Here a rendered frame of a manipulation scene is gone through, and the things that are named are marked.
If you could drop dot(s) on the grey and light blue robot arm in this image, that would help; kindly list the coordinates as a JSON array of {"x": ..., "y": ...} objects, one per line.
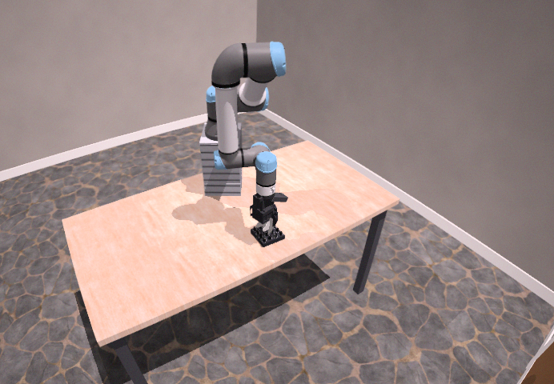
[{"x": 260, "y": 63}]

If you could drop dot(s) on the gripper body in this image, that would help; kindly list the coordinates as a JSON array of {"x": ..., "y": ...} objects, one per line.
[{"x": 259, "y": 213}]

